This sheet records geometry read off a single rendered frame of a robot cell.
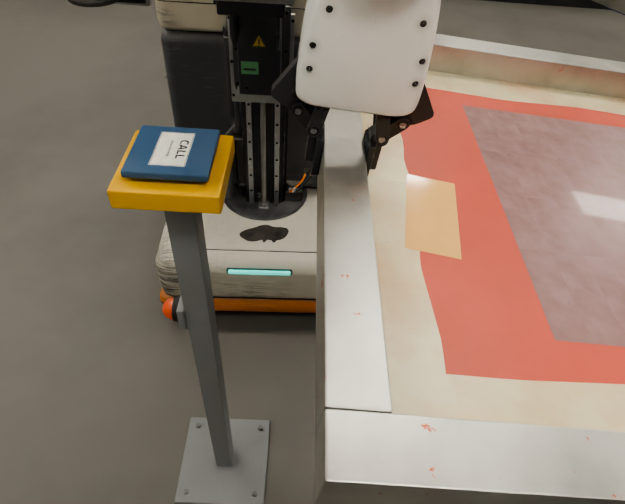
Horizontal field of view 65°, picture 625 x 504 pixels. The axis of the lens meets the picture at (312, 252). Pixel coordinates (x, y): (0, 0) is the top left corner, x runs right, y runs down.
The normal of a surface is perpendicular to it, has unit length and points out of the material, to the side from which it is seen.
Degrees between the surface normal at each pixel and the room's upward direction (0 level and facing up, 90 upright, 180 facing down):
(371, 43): 92
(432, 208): 4
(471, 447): 4
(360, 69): 94
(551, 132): 4
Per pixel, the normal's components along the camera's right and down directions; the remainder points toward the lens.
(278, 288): 0.02, 0.72
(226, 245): 0.06, -0.69
